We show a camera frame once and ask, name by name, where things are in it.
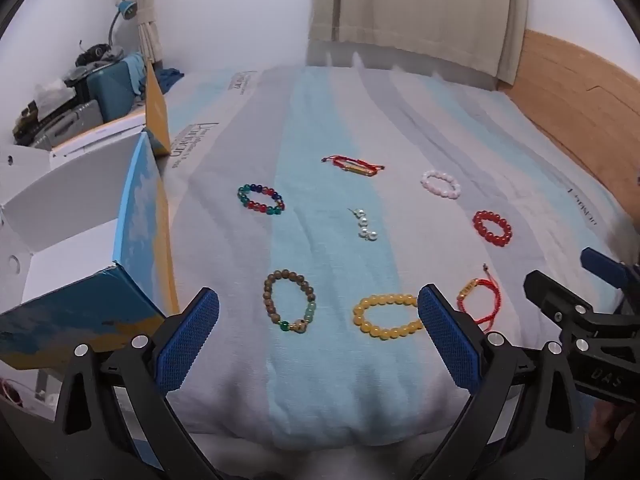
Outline yellow bead bracelet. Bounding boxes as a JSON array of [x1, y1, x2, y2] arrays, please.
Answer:
[[351, 292, 426, 342]]

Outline red cord bracelet gold bead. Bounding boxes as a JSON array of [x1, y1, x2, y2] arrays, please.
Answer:
[[456, 263, 502, 333]]

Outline brown wooden bead bracelet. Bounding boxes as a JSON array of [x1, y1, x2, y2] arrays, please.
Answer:
[[262, 268, 319, 335]]

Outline white pearl earrings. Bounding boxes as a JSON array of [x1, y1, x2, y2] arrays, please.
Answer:
[[349, 209, 378, 242]]

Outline pink bead bracelet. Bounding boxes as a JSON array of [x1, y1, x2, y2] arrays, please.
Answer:
[[420, 169, 462, 201]]

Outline multicolour glass bead bracelet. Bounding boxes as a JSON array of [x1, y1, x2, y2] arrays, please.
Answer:
[[236, 182, 286, 219]]

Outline red cord bracelet gold tube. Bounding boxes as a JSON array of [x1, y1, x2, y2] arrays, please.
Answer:
[[321, 155, 385, 178]]

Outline white cardboard box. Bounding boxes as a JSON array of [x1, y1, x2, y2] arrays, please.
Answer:
[[0, 58, 181, 470]]

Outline wooden headboard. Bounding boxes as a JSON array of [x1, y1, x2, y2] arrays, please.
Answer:
[[500, 30, 639, 223]]

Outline striped bed sheet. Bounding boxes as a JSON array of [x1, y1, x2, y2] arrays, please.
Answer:
[[164, 67, 639, 450]]

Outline grey suitcase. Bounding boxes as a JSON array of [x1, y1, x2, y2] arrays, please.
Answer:
[[30, 100, 103, 151]]

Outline blue clothes pile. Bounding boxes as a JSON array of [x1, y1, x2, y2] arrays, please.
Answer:
[[155, 68, 184, 94]]

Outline teal suitcase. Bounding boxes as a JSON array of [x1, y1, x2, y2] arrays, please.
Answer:
[[73, 61, 137, 122]]

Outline blue desk lamp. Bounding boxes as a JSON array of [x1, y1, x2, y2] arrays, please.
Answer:
[[107, 0, 138, 47]]

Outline tied beige curtain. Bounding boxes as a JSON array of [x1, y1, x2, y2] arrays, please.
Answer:
[[134, 0, 163, 64]]

